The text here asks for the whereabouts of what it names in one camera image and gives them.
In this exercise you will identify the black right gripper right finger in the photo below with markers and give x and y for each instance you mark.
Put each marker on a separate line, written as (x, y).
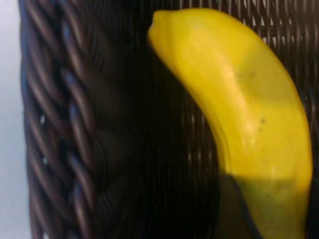
(314, 221)

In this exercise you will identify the yellow banana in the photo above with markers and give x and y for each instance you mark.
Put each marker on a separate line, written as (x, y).
(249, 99)

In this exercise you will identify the dark brown woven wicker basket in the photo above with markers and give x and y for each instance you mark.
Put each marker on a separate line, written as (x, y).
(112, 124)

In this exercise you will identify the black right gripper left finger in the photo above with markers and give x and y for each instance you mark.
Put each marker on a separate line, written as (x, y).
(231, 219)

